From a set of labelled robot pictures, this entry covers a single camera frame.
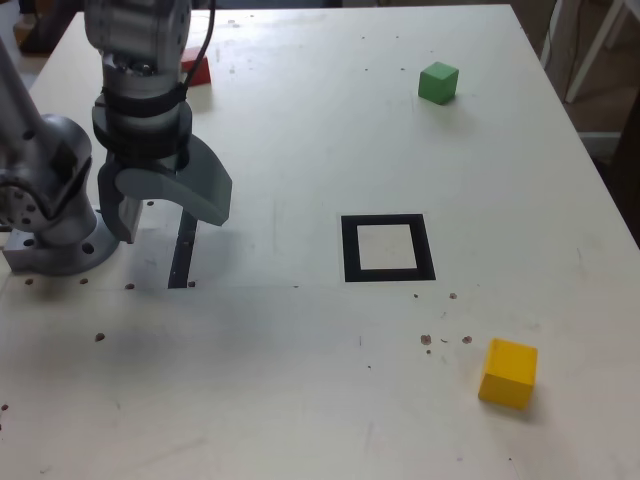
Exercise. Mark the black tape square outline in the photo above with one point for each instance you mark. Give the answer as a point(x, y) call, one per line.
point(350, 250)

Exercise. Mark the red cube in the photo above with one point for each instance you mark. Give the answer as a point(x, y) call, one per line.
point(197, 70)

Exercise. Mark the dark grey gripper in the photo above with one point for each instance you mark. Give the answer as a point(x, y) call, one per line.
point(150, 161)

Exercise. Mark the green cube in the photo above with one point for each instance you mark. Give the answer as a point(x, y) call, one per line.
point(437, 82)

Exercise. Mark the black tape strip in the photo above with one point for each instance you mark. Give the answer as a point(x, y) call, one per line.
point(181, 255)

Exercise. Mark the yellow cube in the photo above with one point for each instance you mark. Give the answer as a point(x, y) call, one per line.
point(505, 375)

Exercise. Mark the white furniture frame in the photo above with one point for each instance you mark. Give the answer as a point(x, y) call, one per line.
point(595, 45)

